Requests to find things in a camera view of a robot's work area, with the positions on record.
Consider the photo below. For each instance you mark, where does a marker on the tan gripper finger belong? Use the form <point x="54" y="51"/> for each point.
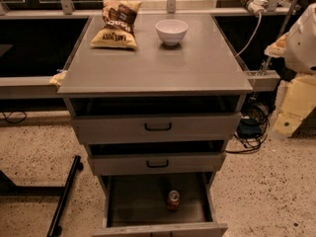
<point x="278" y="48"/>

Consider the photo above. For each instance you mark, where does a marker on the red coke can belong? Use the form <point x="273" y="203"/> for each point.
<point x="173" y="200"/>

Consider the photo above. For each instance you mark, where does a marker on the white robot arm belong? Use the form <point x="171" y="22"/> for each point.
<point x="298" y="49"/>

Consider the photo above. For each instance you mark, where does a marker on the grey middle drawer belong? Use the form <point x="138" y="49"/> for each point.
<point x="141" y="164"/>

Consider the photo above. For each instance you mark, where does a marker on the grey drawer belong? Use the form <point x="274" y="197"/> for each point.
<point x="160" y="128"/>
<point x="136" y="207"/>
<point x="141" y="164"/>

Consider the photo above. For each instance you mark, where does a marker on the grey drawer cabinet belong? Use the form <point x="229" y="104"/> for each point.
<point x="198" y="76"/>

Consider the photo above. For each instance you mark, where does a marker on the grey top drawer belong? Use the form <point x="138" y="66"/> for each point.
<point x="160" y="128"/>

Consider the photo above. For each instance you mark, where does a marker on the grey bottom drawer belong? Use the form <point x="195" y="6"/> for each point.
<point x="136" y="207"/>

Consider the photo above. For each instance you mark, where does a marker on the white power strip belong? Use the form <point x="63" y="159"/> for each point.
<point x="254" y="6"/>

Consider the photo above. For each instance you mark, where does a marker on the white ceramic bowl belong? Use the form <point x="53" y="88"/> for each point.
<point x="171" y="32"/>

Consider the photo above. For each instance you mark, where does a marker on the yellow brown chip bag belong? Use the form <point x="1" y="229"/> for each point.
<point x="118" y="31"/>

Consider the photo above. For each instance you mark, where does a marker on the black metal stand leg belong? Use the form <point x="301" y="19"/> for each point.
<point x="55" y="229"/>

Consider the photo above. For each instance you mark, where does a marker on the yellow sponge on rail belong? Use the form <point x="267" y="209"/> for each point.
<point x="57" y="79"/>

